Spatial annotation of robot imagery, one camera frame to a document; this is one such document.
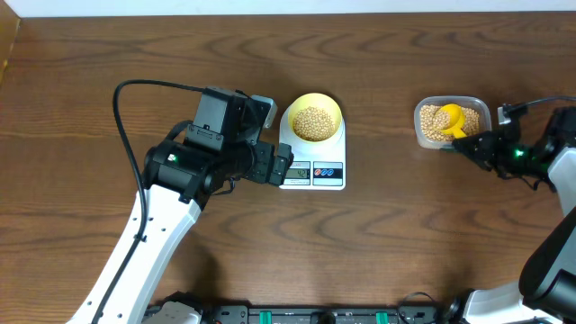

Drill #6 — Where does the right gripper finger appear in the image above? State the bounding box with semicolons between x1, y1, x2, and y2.
452;130;502;149
453;141;493;170

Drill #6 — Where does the yellow measuring scoop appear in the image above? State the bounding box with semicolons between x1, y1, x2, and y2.
432;103;466;139

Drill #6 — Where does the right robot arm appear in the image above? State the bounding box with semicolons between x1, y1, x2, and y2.
451;106;575;323

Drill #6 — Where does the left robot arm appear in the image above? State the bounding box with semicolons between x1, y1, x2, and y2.
70;86;293;323

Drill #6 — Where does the white digital kitchen scale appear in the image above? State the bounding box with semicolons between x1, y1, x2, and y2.
280;103;347;191

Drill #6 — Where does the pale yellow bowl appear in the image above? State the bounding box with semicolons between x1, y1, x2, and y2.
287;93;344;143

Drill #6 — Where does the clear plastic soybean container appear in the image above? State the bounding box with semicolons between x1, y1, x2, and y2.
414;95;492;150

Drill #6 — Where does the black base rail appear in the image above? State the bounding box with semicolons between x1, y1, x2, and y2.
141;292;451;324

